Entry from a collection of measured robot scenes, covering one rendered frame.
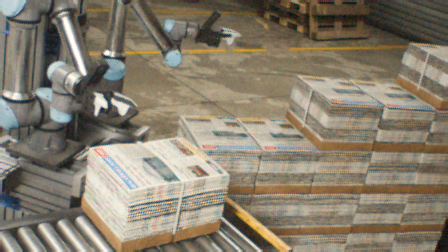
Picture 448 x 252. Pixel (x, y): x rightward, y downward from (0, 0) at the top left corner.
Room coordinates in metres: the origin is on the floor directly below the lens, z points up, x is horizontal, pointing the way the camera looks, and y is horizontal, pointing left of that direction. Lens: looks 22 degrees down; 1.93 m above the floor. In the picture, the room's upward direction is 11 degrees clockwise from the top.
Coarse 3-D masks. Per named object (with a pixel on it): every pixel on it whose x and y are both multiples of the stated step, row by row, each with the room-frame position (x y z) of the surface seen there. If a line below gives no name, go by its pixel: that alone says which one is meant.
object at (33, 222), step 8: (72, 208) 1.85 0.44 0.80; (80, 208) 1.86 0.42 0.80; (32, 216) 1.76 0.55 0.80; (40, 216) 1.77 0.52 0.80; (48, 216) 1.78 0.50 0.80; (56, 216) 1.78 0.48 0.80; (64, 216) 1.79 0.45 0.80; (72, 216) 1.80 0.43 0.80; (0, 224) 1.68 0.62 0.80; (8, 224) 1.69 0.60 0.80; (16, 224) 1.69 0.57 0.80; (24, 224) 1.70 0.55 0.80; (32, 224) 1.71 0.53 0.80; (72, 224) 1.80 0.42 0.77; (56, 232) 1.77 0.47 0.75; (16, 240) 1.68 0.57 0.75; (40, 240) 1.73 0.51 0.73; (64, 240) 1.79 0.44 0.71
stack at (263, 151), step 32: (192, 128) 2.69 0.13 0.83; (224, 128) 2.76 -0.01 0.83; (256, 128) 2.84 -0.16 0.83; (288, 128) 2.92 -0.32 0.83; (224, 160) 2.52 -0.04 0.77; (256, 160) 2.59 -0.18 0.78; (288, 160) 2.65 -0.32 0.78; (320, 160) 2.72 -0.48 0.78; (352, 160) 2.79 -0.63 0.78; (384, 160) 2.86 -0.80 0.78; (416, 160) 2.94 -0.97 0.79; (288, 224) 2.69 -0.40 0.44; (320, 224) 2.76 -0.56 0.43; (352, 224) 2.83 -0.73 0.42; (384, 224) 2.90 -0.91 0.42
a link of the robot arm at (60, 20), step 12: (60, 0) 2.17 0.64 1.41; (60, 12) 2.16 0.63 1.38; (72, 12) 2.18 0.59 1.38; (60, 24) 2.15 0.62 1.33; (72, 24) 2.16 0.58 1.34; (72, 36) 2.13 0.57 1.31; (72, 48) 2.11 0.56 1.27; (84, 48) 2.13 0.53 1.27; (72, 60) 2.10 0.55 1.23; (84, 60) 2.10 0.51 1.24; (84, 72) 2.07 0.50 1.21
